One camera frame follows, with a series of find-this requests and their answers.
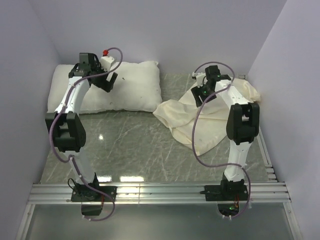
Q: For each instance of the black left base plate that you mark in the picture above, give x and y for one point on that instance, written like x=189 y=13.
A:
x=84 y=194

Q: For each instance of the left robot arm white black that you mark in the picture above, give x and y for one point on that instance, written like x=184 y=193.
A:
x=67 y=135

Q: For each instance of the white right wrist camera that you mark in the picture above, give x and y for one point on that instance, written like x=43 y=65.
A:
x=199 y=78

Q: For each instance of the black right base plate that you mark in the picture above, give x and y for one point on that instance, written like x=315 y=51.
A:
x=219 y=193

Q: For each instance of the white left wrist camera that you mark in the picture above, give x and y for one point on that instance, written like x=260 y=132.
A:
x=107 y=61

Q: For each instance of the cream pillowcase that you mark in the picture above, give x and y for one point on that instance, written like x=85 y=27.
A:
x=179 y=115

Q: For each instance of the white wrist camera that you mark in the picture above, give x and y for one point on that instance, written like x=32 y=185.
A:
x=199 y=78
x=107 y=61

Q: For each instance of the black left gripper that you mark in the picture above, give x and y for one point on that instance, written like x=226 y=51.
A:
x=106 y=85

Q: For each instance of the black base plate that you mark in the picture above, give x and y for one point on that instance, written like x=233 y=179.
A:
x=84 y=194
x=219 y=193

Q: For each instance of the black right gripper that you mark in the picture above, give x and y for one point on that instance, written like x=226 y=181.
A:
x=197 y=92

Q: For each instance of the white pillow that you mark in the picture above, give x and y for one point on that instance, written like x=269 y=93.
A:
x=136 y=88

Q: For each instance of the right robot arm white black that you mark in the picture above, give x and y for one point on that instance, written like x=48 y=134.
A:
x=242 y=128

